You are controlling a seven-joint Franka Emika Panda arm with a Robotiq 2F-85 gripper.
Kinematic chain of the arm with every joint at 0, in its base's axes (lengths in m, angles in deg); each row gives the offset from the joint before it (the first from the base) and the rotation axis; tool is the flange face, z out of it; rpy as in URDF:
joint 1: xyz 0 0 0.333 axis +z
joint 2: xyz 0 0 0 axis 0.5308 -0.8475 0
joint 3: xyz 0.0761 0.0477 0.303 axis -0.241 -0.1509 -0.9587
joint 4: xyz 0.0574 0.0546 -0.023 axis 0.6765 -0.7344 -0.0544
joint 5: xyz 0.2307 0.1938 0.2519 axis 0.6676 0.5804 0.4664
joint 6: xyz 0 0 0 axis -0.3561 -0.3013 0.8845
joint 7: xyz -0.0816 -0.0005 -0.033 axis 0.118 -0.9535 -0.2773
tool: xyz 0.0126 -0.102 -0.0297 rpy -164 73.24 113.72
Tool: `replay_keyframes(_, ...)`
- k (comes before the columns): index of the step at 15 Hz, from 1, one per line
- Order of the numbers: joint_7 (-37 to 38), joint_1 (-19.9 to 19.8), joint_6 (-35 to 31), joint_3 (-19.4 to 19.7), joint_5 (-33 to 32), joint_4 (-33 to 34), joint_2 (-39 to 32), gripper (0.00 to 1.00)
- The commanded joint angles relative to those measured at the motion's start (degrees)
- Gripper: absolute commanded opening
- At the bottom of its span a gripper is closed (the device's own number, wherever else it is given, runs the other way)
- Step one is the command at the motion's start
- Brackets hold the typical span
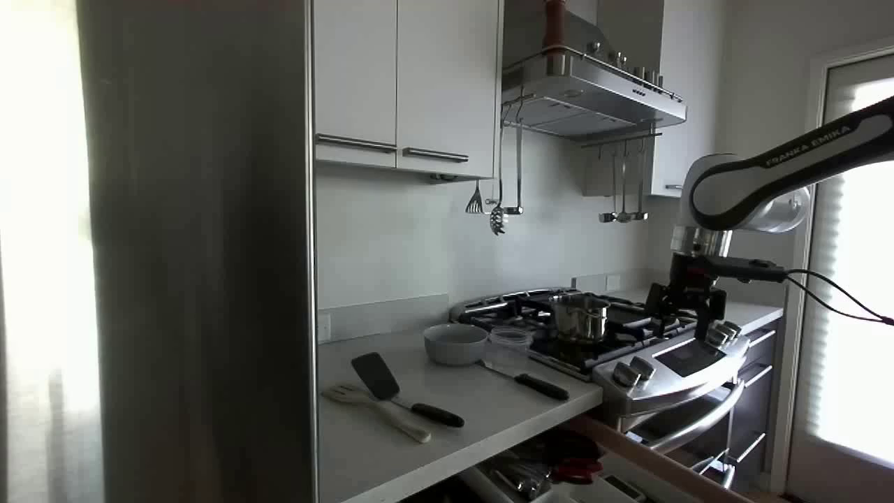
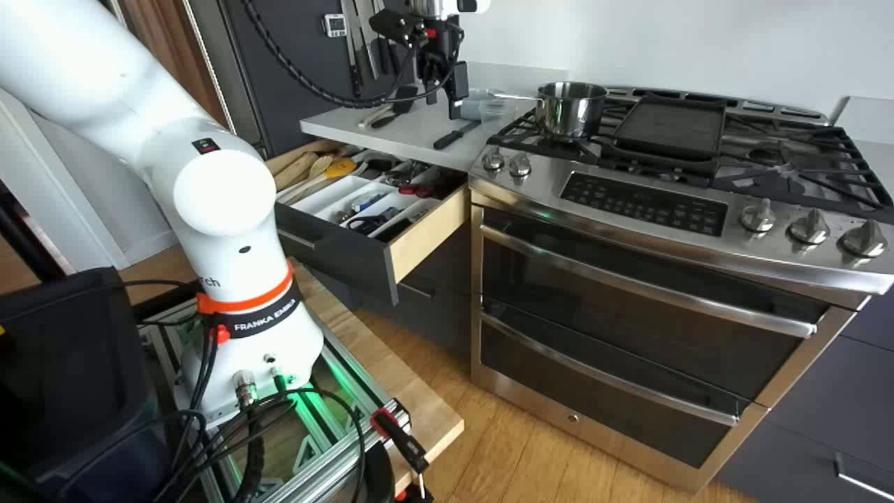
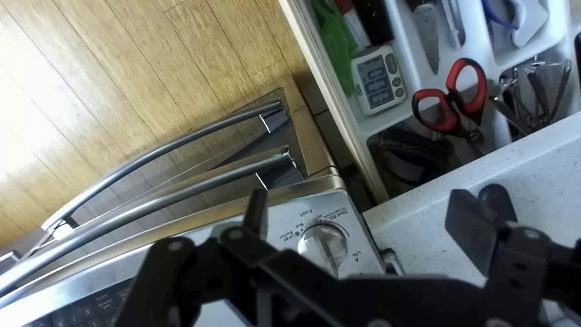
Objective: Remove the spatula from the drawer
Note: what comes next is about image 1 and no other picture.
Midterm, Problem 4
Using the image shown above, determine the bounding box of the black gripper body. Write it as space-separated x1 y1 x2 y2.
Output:
646 255 788 339

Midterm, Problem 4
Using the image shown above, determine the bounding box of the red spatula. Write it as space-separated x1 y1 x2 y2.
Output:
544 442 600 484

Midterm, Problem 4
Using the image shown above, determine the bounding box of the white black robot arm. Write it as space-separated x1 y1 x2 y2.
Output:
646 98 894 339

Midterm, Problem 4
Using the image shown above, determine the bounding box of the open wooden drawer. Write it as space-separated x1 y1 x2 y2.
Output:
396 418 752 503

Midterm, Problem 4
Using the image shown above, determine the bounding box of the beige slotted spatula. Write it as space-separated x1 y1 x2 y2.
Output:
320 382 432 443

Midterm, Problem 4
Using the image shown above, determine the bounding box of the gas stove with oven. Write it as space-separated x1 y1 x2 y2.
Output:
449 287 781 492

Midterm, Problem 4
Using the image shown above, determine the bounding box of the steel pot with lid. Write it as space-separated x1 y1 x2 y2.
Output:
550 287 608 344

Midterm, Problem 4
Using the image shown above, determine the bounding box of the clear plastic container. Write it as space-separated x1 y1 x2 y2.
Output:
485 326 534 364

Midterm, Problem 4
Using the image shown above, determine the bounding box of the hanging ladle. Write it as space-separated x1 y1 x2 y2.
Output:
488 125 506 234

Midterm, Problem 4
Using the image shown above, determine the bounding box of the hanging steel utensil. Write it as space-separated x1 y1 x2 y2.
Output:
464 181 482 216

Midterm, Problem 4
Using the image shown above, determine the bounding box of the stainless steel range hood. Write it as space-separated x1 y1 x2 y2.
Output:
502 0 686 139

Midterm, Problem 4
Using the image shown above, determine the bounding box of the grey ceramic bowl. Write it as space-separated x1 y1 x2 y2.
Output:
425 323 485 367

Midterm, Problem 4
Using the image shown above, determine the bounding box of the white upper cabinet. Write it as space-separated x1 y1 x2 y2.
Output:
312 0 502 179

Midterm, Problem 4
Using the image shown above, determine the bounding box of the tall dark grey cabinet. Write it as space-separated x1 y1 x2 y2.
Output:
79 0 318 503

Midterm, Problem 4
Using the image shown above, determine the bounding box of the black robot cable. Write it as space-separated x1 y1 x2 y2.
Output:
779 266 894 329

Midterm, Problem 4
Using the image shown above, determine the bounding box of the hanging utensils right rail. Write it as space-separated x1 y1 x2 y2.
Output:
600 143 649 224

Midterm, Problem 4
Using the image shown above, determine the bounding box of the black handled kitchen knife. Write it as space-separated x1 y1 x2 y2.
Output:
478 360 569 403

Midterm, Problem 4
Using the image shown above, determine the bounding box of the white right wall cabinet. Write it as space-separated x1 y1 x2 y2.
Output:
650 0 727 197

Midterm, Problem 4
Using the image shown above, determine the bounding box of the black spatula black handle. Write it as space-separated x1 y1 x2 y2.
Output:
353 351 464 428

